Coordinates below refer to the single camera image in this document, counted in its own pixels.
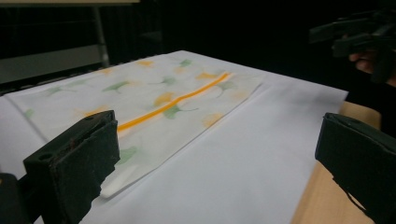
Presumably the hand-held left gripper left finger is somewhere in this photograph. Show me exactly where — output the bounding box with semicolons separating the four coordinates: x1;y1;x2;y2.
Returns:
22;110;120;224

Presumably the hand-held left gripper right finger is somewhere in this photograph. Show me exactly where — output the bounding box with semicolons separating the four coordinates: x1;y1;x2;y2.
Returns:
315;112;396;224

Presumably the leaf-print mesh laundry bag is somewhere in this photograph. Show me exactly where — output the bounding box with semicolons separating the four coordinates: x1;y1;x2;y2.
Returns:
6;54;265;200

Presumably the white metal stand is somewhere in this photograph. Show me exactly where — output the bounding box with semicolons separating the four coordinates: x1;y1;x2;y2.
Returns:
0;0;141;85

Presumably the white table mat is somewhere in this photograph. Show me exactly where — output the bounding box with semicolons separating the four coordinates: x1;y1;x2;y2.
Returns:
0;49;349;224

